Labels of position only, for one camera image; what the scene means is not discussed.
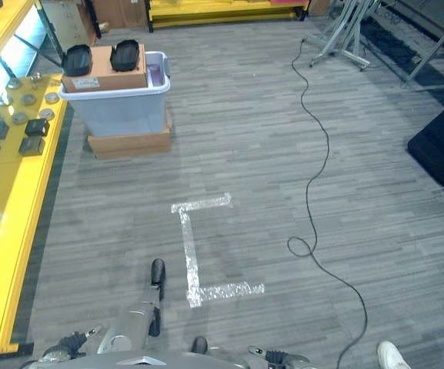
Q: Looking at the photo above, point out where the large brown cardboard carton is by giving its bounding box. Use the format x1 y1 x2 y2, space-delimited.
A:
90 0 150 30

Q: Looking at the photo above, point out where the robot silver left leg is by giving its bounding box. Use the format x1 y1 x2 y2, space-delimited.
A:
97 283 165 355

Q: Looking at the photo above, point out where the silver aluminium frame beam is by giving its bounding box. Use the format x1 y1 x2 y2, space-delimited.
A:
401 0 444 85

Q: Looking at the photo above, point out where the robot dark left foot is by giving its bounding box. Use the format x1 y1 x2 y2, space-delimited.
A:
150 258 166 288

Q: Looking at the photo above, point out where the white floor tape mark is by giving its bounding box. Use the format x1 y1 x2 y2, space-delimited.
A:
170 191 265 309

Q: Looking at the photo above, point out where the beige cardboard carton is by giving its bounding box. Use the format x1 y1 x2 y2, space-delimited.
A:
52 0 98 48

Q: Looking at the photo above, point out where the flat brown cardboard box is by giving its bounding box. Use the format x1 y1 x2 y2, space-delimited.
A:
87 109 173 153
94 144 172 161

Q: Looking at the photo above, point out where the black sole-shaped part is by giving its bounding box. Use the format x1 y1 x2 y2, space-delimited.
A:
109 38 142 73
61 44 93 78

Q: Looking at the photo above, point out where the low yellow shelf rack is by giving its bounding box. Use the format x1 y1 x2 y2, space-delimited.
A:
147 0 310 32

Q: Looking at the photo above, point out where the robot dark right foot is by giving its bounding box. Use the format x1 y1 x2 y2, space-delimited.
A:
190 335 209 355

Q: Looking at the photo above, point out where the black shelf upright post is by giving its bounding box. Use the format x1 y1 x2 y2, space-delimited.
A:
36 0 65 67

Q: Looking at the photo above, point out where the long black floor cable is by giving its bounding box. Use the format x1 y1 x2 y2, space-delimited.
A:
286 36 369 369

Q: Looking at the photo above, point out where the large black case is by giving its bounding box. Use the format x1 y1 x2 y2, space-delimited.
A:
406 89 444 221

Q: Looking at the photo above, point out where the pale translucent plastic box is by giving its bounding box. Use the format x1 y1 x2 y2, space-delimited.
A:
58 51 172 138

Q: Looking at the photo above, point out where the yellow metal shelf unit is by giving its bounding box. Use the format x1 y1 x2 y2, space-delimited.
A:
0 0 68 355

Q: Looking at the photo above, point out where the black floor mat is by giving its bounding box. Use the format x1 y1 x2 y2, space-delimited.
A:
359 0 444 91

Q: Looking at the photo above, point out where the brown cardboard box with label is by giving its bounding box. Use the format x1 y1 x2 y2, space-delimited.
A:
61 43 149 94

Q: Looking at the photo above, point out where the robot grey torso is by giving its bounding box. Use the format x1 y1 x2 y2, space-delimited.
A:
20 348 248 369

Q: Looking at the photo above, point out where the person's white shoe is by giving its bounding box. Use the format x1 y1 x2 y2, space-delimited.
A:
376 340 412 369

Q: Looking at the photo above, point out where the robot dark foot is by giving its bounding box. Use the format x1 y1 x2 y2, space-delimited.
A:
190 335 209 355
150 258 166 288

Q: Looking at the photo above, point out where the silver aluminium frame stand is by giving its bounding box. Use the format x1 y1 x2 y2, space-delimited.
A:
307 0 380 72

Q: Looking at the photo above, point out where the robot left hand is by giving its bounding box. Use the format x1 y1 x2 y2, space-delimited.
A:
53 324 104 357

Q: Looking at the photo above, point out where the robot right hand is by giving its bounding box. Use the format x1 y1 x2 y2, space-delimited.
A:
246 344 285 365

